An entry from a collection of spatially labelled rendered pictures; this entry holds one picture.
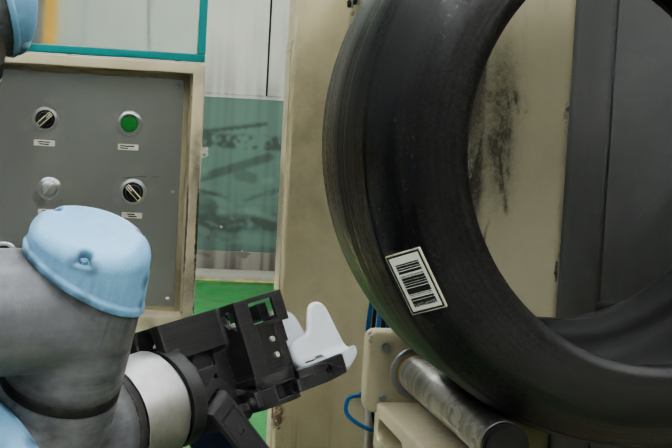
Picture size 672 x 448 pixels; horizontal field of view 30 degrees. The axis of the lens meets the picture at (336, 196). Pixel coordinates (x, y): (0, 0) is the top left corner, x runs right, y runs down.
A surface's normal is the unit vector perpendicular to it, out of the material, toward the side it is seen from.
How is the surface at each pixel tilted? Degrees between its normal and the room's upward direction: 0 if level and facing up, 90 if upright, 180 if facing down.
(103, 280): 111
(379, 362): 90
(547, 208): 90
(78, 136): 90
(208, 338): 70
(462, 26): 86
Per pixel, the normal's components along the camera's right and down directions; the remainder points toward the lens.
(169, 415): 0.77, -0.08
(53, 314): 0.57, -0.04
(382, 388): 0.18, 0.06
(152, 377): 0.49, -0.69
